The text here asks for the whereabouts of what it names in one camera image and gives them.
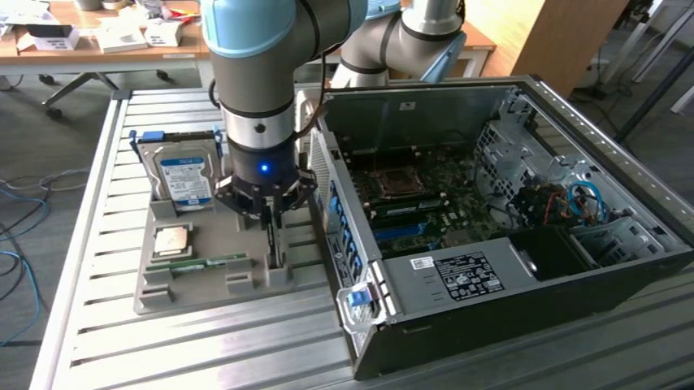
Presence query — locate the grey disk bay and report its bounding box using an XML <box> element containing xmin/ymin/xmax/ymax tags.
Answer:
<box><xmin>569</xmin><ymin>217</ymin><xmax>669</xmax><ymax>269</ymax></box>

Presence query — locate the hard disk with blue bracket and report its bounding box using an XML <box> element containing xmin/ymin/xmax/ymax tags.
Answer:
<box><xmin>128</xmin><ymin>126</ymin><xmax>228</xmax><ymax>213</ymax></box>

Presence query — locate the grey floor cable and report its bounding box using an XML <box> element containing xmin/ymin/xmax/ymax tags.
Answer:
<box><xmin>0</xmin><ymin>168</ymin><xmax>91</xmax><ymax>194</ymax></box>

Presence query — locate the white labelled box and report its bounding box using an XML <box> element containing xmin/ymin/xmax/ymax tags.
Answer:
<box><xmin>143</xmin><ymin>18</ymin><xmax>184</xmax><ymax>48</ymax></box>

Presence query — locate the wooden desk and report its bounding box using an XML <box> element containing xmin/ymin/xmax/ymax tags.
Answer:
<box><xmin>0</xmin><ymin>0</ymin><xmax>212</xmax><ymax>119</ymax></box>
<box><xmin>295</xmin><ymin>22</ymin><xmax>498</xmax><ymax>89</ymax></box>

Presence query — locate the black camera cable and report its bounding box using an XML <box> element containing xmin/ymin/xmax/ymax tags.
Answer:
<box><xmin>293</xmin><ymin>48</ymin><xmax>333</xmax><ymax>141</ymax></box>

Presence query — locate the silver drive cage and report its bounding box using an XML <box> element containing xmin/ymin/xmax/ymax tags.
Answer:
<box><xmin>474</xmin><ymin>91</ymin><xmax>549</xmax><ymax>204</ymax></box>

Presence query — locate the black graphics card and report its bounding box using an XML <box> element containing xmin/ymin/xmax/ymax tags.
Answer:
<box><xmin>262</xmin><ymin>202</ymin><xmax>289</xmax><ymax>272</ymax></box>

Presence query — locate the blue data wire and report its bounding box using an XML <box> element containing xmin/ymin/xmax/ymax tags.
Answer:
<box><xmin>567</xmin><ymin>180</ymin><xmax>609</xmax><ymax>225</ymax></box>

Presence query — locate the red wire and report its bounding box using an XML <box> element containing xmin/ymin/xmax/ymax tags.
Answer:
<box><xmin>546</xmin><ymin>190</ymin><xmax>571</xmax><ymax>223</ymax></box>

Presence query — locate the green motherboard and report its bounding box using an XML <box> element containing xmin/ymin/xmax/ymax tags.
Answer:
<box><xmin>346</xmin><ymin>145</ymin><xmax>517</xmax><ymax>261</ymax></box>

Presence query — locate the black open PC case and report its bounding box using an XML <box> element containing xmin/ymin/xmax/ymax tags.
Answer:
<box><xmin>295</xmin><ymin>75</ymin><xmax>694</xmax><ymax>382</ymax></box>

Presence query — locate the grey power supply unit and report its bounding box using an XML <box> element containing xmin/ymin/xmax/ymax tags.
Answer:
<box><xmin>381</xmin><ymin>237</ymin><xmax>539</xmax><ymax>314</ymax></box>

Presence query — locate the wooden cabinet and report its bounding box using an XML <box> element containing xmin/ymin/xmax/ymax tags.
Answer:
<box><xmin>469</xmin><ymin>0</ymin><xmax>634</xmax><ymax>98</ymax></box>

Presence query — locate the green RAM stick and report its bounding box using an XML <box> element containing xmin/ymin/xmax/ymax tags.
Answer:
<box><xmin>373</xmin><ymin>199</ymin><xmax>443</xmax><ymax>216</ymax></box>
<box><xmin>144</xmin><ymin>253</ymin><xmax>250</xmax><ymax>273</ymax></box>

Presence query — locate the grey plastic parts rack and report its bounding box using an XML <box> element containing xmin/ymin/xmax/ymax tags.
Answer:
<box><xmin>132</xmin><ymin>190</ymin><xmax>298</xmax><ymax>316</ymax></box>

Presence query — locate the silver CPU chip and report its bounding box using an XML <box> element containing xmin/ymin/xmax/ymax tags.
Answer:
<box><xmin>151</xmin><ymin>226</ymin><xmax>192</xmax><ymax>258</ymax></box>

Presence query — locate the black and white box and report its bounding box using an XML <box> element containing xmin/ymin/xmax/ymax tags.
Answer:
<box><xmin>26</xmin><ymin>24</ymin><xmax>82</xmax><ymax>52</ymax></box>

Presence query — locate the blue expansion slot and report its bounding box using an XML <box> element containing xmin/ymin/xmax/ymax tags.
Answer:
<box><xmin>373</xmin><ymin>224</ymin><xmax>429</xmax><ymax>241</ymax></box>

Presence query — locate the flat white box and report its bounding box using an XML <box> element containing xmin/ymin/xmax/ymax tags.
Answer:
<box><xmin>95</xmin><ymin>24</ymin><xmax>150</xmax><ymax>54</ymax></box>

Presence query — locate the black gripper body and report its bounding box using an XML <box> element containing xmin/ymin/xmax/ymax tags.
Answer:
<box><xmin>228</xmin><ymin>140</ymin><xmax>302</xmax><ymax>197</ymax></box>

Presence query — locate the blue floor cable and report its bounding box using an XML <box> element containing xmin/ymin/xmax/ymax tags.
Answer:
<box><xmin>0</xmin><ymin>184</ymin><xmax>54</xmax><ymax>349</ymax></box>

